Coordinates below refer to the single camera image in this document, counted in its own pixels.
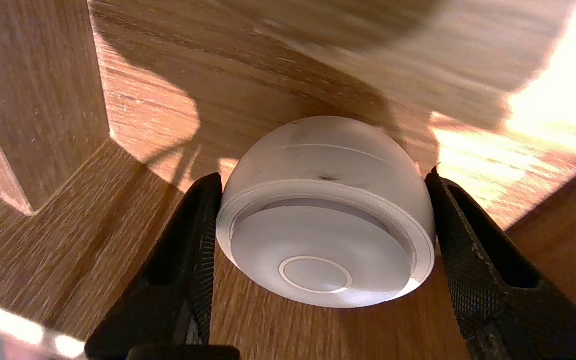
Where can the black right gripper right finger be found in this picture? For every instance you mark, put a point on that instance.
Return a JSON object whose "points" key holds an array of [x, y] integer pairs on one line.
{"points": [[508, 310]]}

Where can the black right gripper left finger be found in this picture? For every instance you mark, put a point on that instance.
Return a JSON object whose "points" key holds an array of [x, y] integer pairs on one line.
{"points": [[173, 290]]}

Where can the white round puck device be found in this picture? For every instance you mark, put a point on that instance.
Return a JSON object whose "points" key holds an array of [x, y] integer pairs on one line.
{"points": [[328, 225]]}

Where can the round wooden nightstand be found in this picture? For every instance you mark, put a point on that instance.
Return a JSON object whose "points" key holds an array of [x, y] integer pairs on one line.
{"points": [[443, 60]]}

